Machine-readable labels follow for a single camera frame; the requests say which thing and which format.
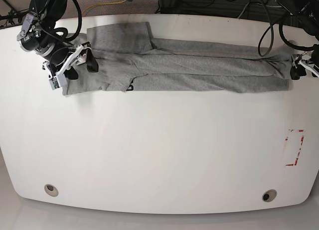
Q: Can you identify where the left table grommet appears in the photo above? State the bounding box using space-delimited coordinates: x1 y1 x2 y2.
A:
44 184 59 197

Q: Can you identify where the grey T-shirt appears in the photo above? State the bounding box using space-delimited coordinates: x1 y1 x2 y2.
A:
62 22 293 95

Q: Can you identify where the table grommet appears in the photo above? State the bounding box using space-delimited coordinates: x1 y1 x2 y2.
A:
262 190 277 203
44 184 59 197

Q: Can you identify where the red tape rectangle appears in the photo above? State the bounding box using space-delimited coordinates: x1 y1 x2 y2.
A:
283 129 305 167

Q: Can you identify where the right table grommet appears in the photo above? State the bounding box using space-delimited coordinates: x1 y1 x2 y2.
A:
262 190 277 203

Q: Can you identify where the yellow cable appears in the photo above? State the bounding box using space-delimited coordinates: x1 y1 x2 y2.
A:
80 0 127 17

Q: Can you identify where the black cable bundle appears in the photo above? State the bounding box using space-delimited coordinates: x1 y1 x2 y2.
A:
156 0 270 18

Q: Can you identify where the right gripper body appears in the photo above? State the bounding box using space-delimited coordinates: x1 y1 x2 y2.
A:
17 13 91 78

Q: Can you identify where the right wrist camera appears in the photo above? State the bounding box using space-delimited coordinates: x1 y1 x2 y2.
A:
49 75 67 90

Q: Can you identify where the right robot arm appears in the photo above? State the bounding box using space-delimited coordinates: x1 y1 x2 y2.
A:
17 0 99 83

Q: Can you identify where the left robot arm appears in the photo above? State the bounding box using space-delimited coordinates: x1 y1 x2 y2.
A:
258 0 319 80

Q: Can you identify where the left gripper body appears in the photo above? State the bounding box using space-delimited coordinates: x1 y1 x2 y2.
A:
292 44 319 78

